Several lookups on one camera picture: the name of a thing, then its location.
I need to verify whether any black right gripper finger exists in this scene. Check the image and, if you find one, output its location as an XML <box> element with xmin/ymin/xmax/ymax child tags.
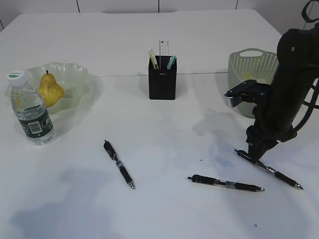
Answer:
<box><xmin>248</xmin><ymin>141</ymin><xmax>271</xmax><ymax>160</ymax></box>

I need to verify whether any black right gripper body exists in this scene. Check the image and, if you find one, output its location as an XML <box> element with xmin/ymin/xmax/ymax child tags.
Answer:
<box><xmin>246</xmin><ymin>123</ymin><xmax>298</xmax><ymax>152</ymax></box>

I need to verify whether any black pen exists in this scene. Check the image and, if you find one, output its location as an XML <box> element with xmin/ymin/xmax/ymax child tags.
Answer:
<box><xmin>234</xmin><ymin>149</ymin><xmax>304</xmax><ymax>190</ymax></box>
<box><xmin>103</xmin><ymin>140</ymin><xmax>135</xmax><ymax>189</ymax></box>
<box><xmin>187</xmin><ymin>174</ymin><xmax>265</xmax><ymax>192</ymax></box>

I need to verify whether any yellow white waste paper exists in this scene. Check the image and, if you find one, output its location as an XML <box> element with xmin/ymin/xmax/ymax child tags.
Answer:
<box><xmin>246</xmin><ymin>74</ymin><xmax>271</xmax><ymax>85</ymax></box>

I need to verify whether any mint green pen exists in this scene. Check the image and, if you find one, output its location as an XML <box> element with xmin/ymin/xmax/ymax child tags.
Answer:
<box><xmin>167</xmin><ymin>52</ymin><xmax>176</xmax><ymax>70</ymax></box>

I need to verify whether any transparent plastic ruler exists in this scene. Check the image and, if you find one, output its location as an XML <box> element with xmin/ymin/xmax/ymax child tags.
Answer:
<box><xmin>159</xmin><ymin>40</ymin><xmax>169</xmax><ymax>56</ymax></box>

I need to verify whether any yellow pen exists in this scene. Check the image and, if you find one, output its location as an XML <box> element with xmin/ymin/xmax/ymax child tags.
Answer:
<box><xmin>148</xmin><ymin>48</ymin><xmax>159</xmax><ymax>70</ymax></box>

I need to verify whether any yellow pear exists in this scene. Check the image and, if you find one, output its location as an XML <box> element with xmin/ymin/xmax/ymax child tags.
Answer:
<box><xmin>37</xmin><ymin>70</ymin><xmax>64</xmax><ymax>108</ymax></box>

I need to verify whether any clear water bottle green label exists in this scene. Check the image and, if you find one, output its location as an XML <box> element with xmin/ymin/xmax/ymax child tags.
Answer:
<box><xmin>7</xmin><ymin>71</ymin><xmax>55</xmax><ymax>145</ymax></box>

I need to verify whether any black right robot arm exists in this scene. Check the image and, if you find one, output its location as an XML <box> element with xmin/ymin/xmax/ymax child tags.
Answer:
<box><xmin>246</xmin><ymin>24</ymin><xmax>319</xmax><ymax>161</ymax></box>

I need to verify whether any green woven plastic basket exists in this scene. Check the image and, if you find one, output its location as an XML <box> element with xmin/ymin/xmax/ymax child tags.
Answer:
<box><xmin>228</xmin><ymin>48</ymin><xmax>280</xmax><ymax>119</ymax></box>

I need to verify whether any black square pen holder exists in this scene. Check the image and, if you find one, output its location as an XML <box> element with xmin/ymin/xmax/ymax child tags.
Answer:
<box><xmin>148</xmin><ymin>56</ymin><xmax>177</xmax><ymax>100</ymax></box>

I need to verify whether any green wavy glass plate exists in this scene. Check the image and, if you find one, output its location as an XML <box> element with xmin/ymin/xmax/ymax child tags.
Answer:
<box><xmin>4</xmin><ymin>62</ymin><xmax>94</xmax><ymax>115</ymax></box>

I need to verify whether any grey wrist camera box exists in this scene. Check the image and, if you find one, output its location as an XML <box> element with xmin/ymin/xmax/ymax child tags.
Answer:
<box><xmin>224</xmin><ymin>80</ymin><xmax>270</xmax><ymax>108</ymax></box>

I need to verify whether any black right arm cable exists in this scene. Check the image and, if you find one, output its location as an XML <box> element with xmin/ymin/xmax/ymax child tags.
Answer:
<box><xmin>291</xmin><ymin>0</ymin><xmax>319</xmax><ymax>132</ymax></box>

